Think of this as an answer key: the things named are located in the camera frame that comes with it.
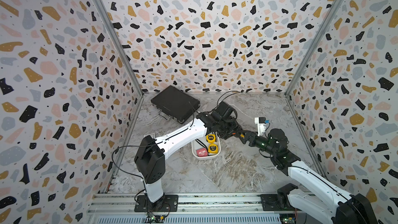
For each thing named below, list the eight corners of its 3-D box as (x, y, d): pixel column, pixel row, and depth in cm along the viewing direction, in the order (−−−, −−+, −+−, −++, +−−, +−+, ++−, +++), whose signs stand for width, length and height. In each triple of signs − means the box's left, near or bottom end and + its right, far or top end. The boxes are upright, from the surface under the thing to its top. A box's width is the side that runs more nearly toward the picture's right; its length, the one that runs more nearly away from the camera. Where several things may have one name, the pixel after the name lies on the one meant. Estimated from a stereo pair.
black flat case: (149, 107, 115) (146, 102, 111) (173, 89, 128) (171, 83, 124) (177, 127, 104) (176, 122, 99) (200, 105, 117) (200, 100, 112)
